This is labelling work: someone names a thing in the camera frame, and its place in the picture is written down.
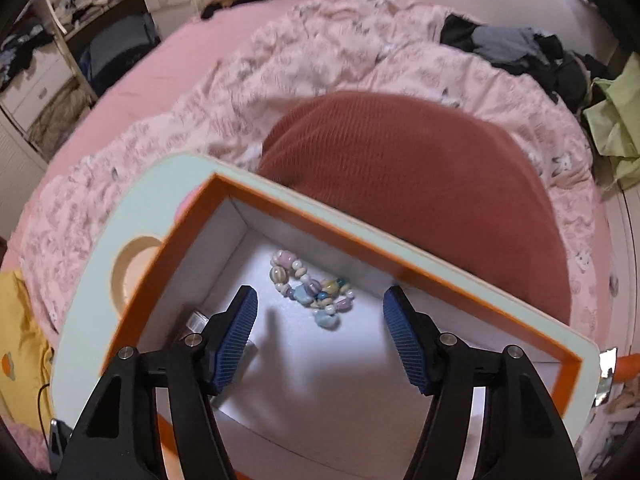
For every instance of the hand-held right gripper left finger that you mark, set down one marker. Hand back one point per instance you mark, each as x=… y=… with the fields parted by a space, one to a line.
x=235 y=340

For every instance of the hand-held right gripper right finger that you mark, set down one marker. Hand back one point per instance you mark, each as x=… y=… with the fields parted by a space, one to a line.
x=405 y=345

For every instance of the orange cardboard box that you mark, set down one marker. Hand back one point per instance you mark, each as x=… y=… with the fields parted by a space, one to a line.
x=310 y=375

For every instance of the small clear plastic box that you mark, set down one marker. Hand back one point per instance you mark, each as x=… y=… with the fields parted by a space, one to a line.
x=197 y=321

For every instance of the mint green lap table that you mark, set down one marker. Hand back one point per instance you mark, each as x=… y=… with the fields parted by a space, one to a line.
x=140 y=200

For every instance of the yellow cloth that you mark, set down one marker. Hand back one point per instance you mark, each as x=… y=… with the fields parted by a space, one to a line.
x=20 y=340

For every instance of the orange bottle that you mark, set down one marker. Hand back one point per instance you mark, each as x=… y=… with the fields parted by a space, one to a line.
x=629 y=367

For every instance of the pile of assorted clutter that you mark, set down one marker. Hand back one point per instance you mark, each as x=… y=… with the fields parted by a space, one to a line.
x=620 y=420

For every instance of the brown quilted cloth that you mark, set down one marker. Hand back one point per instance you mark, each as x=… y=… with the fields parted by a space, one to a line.
x=60 y=115

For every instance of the pink printed blanket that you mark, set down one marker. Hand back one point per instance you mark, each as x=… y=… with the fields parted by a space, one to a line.
x=300 y=60

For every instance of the light green cloth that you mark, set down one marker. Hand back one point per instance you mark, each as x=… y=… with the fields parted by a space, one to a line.
x=615 y=120

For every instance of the pile of dark clothes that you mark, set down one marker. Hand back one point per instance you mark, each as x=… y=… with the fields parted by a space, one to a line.
x=505 y=45

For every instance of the open white shelf unit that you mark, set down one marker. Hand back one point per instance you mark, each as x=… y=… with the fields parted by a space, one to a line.
x=35 y=80

